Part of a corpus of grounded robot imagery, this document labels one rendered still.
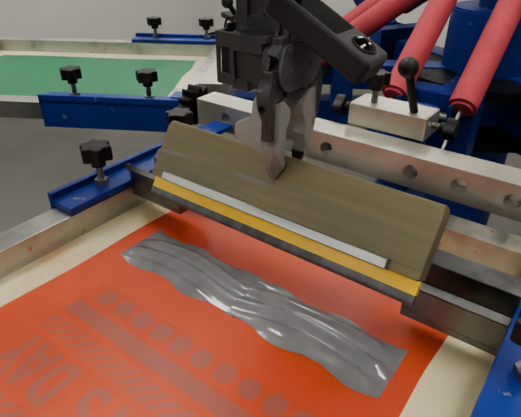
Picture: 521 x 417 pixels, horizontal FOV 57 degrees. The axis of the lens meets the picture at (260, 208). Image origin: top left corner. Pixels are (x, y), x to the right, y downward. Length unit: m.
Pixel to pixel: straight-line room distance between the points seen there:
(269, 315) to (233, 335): 0.04
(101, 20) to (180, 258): 4.55
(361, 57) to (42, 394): 0.41
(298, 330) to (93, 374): 0.21
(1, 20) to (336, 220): 4.23
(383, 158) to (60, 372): 0.49
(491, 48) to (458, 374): 0.61
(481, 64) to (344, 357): 0.61
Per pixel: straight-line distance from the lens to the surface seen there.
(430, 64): 1.26
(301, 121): 0.53
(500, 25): 1.00
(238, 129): 0.52
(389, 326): 0.54
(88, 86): 1.33
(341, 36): 0.45
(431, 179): 0.71
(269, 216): 0.51
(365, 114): 0.77
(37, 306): 0.60
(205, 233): 0.66
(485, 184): 0.69
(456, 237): 0.65
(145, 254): 0.63
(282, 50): 0.47
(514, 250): 0.64
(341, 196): 0.49
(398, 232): 0.47
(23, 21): 4.67
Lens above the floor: 1.33
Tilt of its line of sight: 32 degrees down
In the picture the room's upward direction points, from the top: straight up
